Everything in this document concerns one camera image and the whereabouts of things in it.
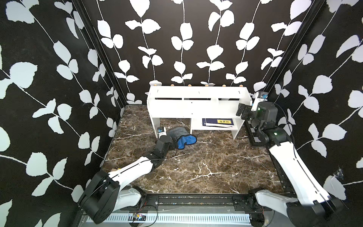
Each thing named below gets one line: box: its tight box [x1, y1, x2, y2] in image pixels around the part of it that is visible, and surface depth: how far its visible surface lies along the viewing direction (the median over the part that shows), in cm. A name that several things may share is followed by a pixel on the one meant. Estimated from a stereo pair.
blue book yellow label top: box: [202, 118, 234, 128], surface depth 92 cm
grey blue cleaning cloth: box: [166, 126, 198, 150], surface depth 97 cm
